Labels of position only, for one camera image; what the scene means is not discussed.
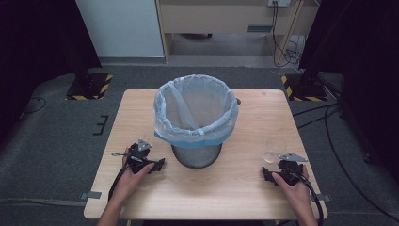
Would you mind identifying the grey tape strip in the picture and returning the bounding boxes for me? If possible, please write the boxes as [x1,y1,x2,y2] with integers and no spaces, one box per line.
[310,193,332,202]
[79,190,103,201]

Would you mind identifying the translucent blue bin bag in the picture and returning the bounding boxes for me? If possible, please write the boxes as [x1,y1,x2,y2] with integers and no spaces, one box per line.
[152,73,240,150]

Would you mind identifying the hand-held gripper cable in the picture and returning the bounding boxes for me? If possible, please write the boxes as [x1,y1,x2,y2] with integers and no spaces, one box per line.
[291,169,325,226]
[107,163,130,202]

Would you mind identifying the white cable bundle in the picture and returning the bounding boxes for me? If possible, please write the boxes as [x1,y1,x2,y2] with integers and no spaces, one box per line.
[286,35,307,64]

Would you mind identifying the black curtain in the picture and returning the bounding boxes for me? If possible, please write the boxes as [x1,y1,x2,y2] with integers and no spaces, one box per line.
[299,0,399,183]
[0,0,102,142]

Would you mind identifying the right hand-held gripper cable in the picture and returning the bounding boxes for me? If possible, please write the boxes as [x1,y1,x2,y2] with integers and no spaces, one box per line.
[291,169,325,226]

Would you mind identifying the grey mesh trash bin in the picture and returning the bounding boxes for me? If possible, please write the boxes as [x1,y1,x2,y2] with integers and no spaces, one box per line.
[170,97,242,170]

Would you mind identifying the clear plastic cup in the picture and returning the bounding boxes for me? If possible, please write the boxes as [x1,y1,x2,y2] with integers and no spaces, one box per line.
[263,136,287,164]

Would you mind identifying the grey power strip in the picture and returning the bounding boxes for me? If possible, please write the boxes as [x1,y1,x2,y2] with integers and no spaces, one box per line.
[267,0,292,8]

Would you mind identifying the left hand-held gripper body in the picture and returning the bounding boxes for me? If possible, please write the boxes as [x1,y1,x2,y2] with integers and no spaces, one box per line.
[125,137,158,175]

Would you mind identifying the black power cable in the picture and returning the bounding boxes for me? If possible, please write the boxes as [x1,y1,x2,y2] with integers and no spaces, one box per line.
[271,1,302,69]

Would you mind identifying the striped-edge black stand base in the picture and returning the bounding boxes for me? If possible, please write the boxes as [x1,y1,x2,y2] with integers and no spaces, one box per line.
[65,73,114,102]
[280,73,328,103]

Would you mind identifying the thin black floor cable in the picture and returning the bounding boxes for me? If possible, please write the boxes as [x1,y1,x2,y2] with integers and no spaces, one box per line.
[22,96,47,115]

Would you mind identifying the person's right hand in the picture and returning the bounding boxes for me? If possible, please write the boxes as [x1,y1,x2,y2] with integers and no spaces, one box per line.
[271,164,312,208]

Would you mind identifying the left hand-held gripper cable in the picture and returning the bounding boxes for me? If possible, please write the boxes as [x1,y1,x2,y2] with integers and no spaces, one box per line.
[107,163,130,202]

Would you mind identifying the light wooden desk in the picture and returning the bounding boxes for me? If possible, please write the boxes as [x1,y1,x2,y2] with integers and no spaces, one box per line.
[154,0,321,64]

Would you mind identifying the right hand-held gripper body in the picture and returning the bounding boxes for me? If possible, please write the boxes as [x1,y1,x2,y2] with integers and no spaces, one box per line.
[276,153,309,186]

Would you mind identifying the person's left hand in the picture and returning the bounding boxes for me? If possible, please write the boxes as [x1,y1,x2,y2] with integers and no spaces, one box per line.
[109,154,155,202]

